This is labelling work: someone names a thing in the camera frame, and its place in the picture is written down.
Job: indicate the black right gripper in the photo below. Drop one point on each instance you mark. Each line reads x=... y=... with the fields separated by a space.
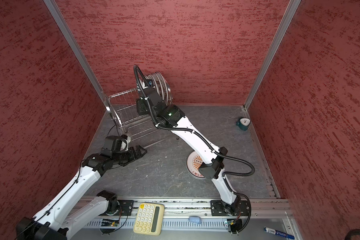
x=142 y=104

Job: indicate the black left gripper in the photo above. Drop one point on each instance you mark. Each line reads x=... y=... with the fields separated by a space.
x=133 y=156

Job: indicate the stainless steel dish rack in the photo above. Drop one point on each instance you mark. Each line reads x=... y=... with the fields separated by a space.
x=123 y=110

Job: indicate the orange patterned plate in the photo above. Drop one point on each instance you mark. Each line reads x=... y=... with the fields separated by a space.
x=193 y=163

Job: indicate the green rimmed plate outermost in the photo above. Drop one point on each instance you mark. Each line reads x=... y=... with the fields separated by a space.
x=167 y=87

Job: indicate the red green rimmed plate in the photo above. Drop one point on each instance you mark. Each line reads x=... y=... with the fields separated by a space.
x=143 y=82

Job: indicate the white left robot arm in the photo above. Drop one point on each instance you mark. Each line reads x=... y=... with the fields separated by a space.
x=55 y=222

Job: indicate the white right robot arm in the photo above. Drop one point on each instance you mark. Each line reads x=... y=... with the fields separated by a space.
x=172 y=118

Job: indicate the yellow calculator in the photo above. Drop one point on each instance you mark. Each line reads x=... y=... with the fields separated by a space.
x=149 y=219

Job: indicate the left circuit board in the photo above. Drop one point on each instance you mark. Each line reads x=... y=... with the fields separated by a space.
x=109 y=223

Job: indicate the circuit board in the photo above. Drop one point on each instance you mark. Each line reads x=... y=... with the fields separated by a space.
x=230 y=222
x=109 y=223

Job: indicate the small blue eraser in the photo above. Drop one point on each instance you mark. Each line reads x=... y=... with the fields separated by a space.
x=195 y=220

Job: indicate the green white alarm clock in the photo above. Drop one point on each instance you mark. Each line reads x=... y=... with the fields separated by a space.
x=243 y=123

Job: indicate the right circuit board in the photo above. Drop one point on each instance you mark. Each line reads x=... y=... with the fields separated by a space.
x=230 y=222

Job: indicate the blue white marker pen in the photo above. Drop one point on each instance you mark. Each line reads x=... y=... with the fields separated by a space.
x=279 y=233

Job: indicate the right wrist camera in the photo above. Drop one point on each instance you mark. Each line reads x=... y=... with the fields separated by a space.
x=149 y=83

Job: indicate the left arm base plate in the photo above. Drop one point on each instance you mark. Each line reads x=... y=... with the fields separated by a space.
x=126 y=207

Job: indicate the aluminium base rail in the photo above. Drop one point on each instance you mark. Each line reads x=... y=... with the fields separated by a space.
x=177 y=213

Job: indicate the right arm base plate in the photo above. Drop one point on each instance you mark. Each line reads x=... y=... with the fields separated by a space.
x=220 y=208

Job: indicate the aluminium corner post right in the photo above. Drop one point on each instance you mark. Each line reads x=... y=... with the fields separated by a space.
x=278 y=37

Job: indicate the aluminium corner post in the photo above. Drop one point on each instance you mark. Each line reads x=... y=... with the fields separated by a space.
x=68 y=35
x=278 y=37

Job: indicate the aluminium corner post left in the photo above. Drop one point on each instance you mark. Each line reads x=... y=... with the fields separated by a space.
x=68 y=35

